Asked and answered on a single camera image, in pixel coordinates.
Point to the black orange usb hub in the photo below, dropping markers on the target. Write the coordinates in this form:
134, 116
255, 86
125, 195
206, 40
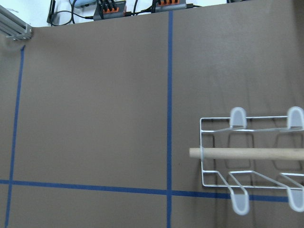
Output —
109, 9

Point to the aluminium frame post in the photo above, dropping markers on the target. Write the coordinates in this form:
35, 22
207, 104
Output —
13, 27

